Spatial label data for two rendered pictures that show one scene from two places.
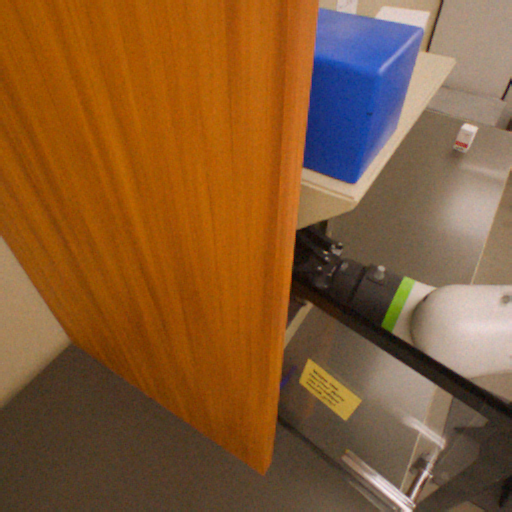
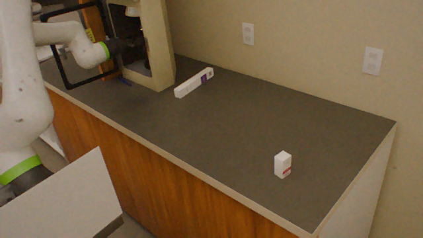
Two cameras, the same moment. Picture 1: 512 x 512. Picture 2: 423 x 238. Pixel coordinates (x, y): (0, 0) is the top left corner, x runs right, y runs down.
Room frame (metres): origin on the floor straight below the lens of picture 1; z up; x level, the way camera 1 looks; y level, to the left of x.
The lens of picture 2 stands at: (1.20, -1.60, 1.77)
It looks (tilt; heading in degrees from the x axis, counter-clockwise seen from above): 33 degrees down; 103
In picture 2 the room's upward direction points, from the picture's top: 6 degrees counter-clockwise
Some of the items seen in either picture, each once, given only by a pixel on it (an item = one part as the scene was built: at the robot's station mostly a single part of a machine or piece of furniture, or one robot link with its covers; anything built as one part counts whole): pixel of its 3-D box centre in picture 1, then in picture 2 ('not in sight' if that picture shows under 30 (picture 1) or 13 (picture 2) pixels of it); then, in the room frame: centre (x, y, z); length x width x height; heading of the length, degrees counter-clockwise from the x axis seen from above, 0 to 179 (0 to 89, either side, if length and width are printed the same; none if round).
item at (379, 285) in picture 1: (374, 293); (109, 47); (0.38, -0.19, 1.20); 0.09 x 0.06 x 0.12; 147
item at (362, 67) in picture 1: (332, 92); not in sight; (0.32, -0.06, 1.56); 0.10 x 0.10 x 0.09; 58
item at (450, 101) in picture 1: (449, 122); not in sight; (2.76, -1.45, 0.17); 0.60 x 0.42 x 0.33; 56
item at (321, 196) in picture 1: (355, 140); not in sight; (0.40, -0.11, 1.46); 0.32 x 0.11 x 0.10; 148
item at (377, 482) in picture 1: (385, 471); not in sight; (0.13, -0.15, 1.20); 0.10 x 0.05 x 0.03; 49
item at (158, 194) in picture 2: not in sight; (183, 159); (0.62, -0.10, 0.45); 2.05 x 0.67 x 0.90; 148
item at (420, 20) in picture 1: (394, 46); not in sight; (0.46, -0.15, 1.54); 0.05 x 0.05 x 0.06; 66
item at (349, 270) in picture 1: (331, 275); (122, 43); (0.42, -0.13, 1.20); 0.09 x 0.08 x 0.07; 57
